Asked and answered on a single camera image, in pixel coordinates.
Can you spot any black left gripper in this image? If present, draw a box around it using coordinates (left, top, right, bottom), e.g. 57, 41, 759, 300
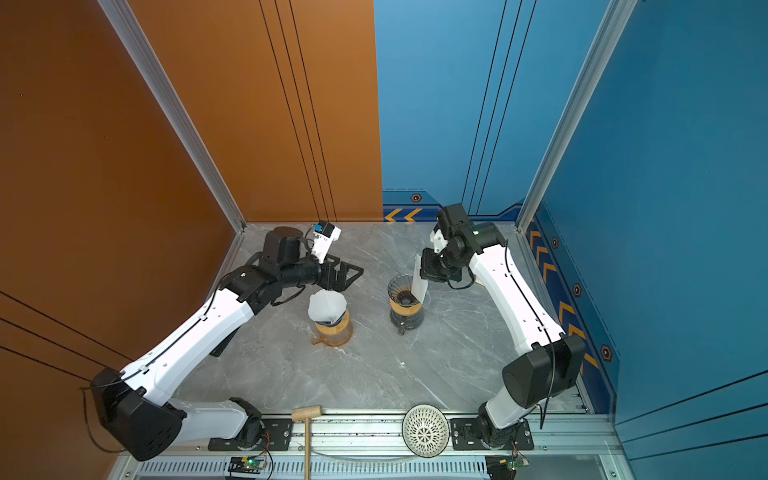
281, 251, 365, 293

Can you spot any grey glass dripper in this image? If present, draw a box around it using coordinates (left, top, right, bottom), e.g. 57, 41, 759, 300
387, 274, 426, 308

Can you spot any white paper coffee filter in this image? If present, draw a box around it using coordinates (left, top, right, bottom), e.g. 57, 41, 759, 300
308, 290, 347, 327

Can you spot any wooden ring holder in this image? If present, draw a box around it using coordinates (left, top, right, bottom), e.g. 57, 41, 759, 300
390, 296, 423, 317
315, 317, 350, 336

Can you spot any grey glass pitcher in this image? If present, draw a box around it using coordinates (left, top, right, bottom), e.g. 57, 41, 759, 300
390, 311, 424, 336

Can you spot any orange glass carafe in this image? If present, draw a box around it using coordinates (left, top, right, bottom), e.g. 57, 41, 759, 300
311, 326, 354, 348

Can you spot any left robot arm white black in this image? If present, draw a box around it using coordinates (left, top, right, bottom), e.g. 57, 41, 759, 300
89, 221, 364, 461

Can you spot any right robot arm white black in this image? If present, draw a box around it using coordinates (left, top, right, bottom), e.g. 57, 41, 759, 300
419, 221, 586, 448

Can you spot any wooden mallet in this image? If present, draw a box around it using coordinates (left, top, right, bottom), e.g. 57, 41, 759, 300
291, 405, 323, 480

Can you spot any white woven trivet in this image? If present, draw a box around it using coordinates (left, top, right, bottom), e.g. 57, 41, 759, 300
402, 404, 451, 458

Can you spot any right green circuit board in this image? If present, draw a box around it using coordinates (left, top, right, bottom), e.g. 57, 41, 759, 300
485, 456, 530, 480

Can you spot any green circuit board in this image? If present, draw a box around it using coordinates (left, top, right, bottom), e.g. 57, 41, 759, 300
485, 456, 530, 480
227, 456, 270, 479

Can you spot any left green circuit board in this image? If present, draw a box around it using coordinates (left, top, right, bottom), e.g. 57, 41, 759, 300
227, 456, 270, 479

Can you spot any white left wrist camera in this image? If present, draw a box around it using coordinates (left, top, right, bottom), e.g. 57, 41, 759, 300
310, 220, 341, 264

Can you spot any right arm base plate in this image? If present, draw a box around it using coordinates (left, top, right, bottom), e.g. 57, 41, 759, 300
449, 416, 535, 451

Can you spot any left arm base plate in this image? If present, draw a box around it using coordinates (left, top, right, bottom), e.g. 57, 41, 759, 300
208, 418, 293, 452

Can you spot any aluminium front rail frame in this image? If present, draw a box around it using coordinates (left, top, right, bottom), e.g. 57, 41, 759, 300
109, 410, 634, 479

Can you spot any right aluminium corner post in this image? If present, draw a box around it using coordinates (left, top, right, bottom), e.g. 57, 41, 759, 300
516, 0, 638, 233

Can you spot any aluminium corner post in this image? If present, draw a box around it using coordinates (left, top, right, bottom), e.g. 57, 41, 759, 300
516, 0, 638, 233
98, 0, 246, 233

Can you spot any left aluminium corner post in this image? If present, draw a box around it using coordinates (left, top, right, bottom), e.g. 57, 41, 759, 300
98, 0, 246, 233

